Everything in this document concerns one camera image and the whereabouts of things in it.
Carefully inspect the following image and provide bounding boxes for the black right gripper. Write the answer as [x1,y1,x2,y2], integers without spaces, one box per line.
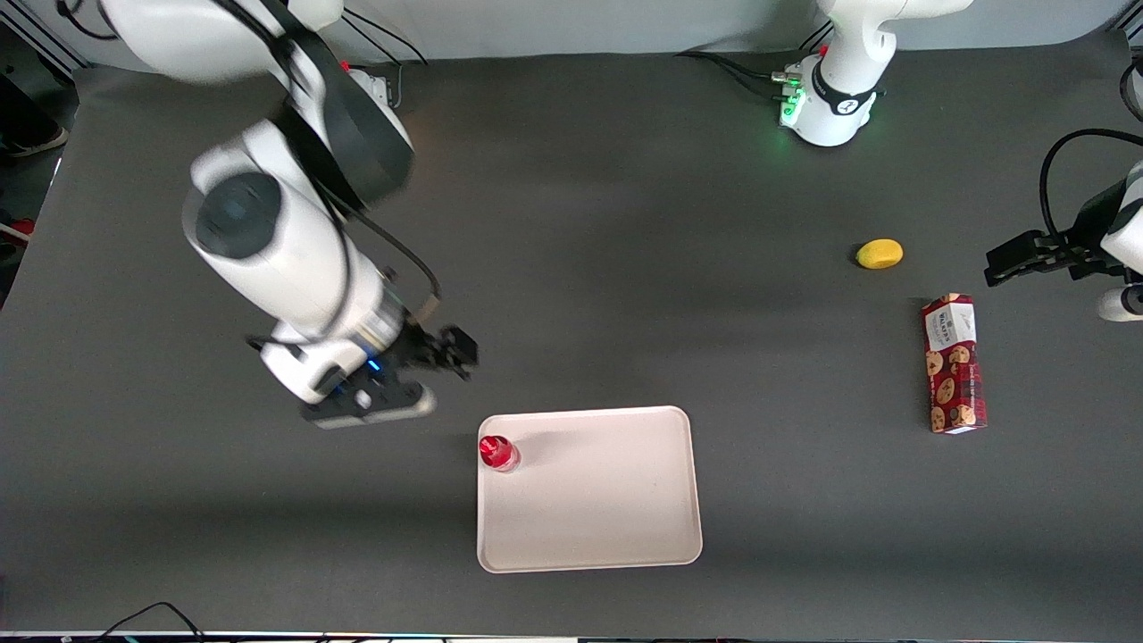
[370,322,480,395]

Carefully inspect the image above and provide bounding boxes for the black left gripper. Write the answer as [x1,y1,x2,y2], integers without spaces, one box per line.
[984,182,1130,288]

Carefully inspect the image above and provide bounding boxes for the red coke bottle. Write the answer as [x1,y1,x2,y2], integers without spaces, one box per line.
[479,434,521,475]

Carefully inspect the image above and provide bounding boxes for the beige plastic tray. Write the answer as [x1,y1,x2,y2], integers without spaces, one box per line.
[477,405,704,574]

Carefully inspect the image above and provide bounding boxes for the red tartan cookie box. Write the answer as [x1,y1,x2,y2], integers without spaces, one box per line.
[921,293,989,435]

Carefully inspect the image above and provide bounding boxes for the yellow lemon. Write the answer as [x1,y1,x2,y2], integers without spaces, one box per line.
[855,238,905,270]

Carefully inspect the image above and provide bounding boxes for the dark shoe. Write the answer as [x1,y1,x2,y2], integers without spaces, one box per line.
[0,123,70,161]

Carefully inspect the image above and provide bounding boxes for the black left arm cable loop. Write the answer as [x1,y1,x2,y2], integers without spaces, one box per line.
[1039,129,1143,244]

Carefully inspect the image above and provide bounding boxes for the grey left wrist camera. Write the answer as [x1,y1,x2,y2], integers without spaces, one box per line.
[1096,284,1143,323]

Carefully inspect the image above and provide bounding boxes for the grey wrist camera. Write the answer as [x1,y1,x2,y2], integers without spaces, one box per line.
[301,381,438,431]
[1096,284,1143,323]

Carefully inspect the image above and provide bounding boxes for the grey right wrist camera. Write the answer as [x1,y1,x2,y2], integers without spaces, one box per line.
[301,381,438,431]

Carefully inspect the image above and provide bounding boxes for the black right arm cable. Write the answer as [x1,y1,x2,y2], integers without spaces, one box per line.
[334,200,444,323]

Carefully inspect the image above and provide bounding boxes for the black right base cables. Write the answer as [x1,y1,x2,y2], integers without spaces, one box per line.
[341,10,430,110]

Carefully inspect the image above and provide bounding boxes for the black base cables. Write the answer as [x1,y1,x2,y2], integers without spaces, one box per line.
[341,10,430,110]
[675,21,833,101]

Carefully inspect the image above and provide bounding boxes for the black left base cables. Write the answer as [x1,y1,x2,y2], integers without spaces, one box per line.
[675,21,833,101]

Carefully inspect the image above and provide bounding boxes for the black cable at table edge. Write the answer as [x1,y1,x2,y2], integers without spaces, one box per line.
[89,601,207,643]

